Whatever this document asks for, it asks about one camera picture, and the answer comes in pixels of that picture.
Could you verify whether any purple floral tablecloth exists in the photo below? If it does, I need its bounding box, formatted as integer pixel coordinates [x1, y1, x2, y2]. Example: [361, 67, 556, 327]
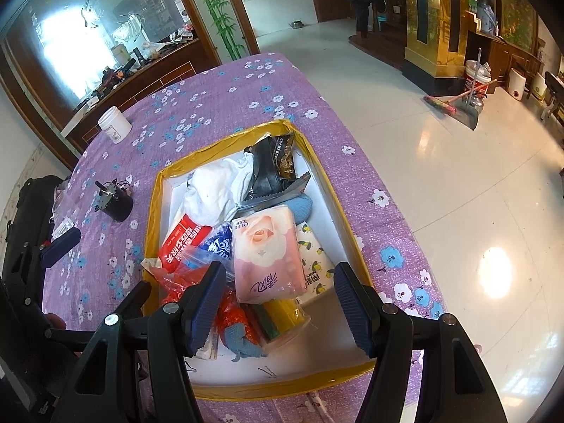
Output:
[42, 50, 446, 423]

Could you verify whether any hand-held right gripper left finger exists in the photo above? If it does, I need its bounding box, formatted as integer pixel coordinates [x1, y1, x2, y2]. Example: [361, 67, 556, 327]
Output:
[50, 261, 227, 423]

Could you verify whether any grey dustpan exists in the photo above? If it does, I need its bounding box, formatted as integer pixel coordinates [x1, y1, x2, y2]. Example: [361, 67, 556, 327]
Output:
[454, 48, 483, 130]

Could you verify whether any bamboo print glass panel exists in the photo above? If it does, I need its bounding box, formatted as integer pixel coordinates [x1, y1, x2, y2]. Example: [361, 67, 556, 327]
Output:
[178, 0, 260, 65]

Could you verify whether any white round appliance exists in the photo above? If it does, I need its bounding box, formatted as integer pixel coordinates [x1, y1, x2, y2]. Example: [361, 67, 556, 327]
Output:
[529, 73, 547, 100]
[507, 68, 527, 100]

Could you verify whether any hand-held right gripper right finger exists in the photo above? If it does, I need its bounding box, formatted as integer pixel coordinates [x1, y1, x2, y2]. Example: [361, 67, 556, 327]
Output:
[333, 261, 508, 423]

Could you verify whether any yellow-taped white box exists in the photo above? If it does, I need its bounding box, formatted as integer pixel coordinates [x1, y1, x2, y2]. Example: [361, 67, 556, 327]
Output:
[142, 118, 379, 401]

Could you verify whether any clear plastic packet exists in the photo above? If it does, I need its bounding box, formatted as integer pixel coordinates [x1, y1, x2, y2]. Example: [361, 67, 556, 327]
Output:
[50, 216, 76, 239]

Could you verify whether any white plastic jar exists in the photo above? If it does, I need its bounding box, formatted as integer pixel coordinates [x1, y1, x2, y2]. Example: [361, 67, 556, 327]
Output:
[97, 106, 133, 144]

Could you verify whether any blue knit cloth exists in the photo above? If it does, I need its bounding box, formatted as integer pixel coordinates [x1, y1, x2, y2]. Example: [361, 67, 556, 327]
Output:
[220, 321, 267, 362]

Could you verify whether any wooden mirror cabinet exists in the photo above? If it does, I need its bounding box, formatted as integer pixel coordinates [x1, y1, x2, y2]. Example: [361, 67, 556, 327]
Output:
[0, 0, 260, 172]

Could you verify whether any lemon print tissue pack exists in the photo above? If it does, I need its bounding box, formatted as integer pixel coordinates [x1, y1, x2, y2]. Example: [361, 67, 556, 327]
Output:
[295, 222, 338, 305]

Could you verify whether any broom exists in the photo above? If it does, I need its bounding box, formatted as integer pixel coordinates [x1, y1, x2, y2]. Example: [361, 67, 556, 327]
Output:
[424, 79, 498, 116]

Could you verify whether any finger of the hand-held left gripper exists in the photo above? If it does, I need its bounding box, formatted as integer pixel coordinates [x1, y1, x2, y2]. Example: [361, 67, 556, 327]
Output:
[48, 280, 153, 345]
[6, 227, 83, 276]

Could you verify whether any large water bottle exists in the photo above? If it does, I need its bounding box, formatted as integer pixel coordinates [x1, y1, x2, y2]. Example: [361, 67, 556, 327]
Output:
[478, 2, 498, 33]

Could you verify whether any red plastic bag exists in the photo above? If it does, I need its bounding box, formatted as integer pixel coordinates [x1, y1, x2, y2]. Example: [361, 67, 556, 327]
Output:
[156, 264, 254, 349]

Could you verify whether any blue tissue pack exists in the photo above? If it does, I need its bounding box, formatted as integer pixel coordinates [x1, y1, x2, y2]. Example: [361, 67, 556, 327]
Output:
[200, 222, 234, 265]

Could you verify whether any pink rose tissue pack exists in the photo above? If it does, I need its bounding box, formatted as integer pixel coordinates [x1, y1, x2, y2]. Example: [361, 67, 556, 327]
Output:
[231, 205, 308, 304]

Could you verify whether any blue towel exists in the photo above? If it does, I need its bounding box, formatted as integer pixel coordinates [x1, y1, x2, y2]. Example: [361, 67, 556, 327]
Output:
[282, 194, 314, 225]

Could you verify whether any gold pillar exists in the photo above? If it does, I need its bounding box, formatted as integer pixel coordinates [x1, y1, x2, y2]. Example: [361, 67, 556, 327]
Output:
[401, 0, 470, 97]

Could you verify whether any black packaging bag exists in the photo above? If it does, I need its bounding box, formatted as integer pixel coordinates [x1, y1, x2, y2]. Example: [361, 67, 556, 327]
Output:
[238, 132, 311, 208]

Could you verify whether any wooden stair platform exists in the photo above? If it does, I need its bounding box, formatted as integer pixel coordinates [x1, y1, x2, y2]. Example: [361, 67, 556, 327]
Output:
[348, 31, 406, 69]

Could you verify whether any black sofa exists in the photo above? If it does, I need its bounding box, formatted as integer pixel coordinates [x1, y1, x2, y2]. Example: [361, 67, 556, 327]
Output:
[0, 175, 67, 283]

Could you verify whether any colourful sponge cloth pack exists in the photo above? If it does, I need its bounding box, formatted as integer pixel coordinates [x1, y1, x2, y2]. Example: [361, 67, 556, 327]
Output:
[244, 297, 313, 353]

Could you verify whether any black chair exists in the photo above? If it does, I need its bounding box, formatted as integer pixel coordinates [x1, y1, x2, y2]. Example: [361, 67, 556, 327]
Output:
[544, 70, 564, 119]

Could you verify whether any wooden sideboard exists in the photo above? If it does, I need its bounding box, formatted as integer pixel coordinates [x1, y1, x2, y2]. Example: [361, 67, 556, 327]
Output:
[462, 9, 545, 93]

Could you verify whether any red label tissue pack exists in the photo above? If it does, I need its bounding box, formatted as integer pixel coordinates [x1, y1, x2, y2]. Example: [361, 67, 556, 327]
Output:
[158, 212, 216, 274]

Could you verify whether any red and white bucket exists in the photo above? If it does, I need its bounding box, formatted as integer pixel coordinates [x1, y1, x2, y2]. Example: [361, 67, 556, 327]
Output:
[462, 59, 492, 98]

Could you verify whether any white plastic wrapper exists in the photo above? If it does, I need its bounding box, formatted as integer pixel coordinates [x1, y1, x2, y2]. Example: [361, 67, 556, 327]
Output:
[141, 256, 166, 280]

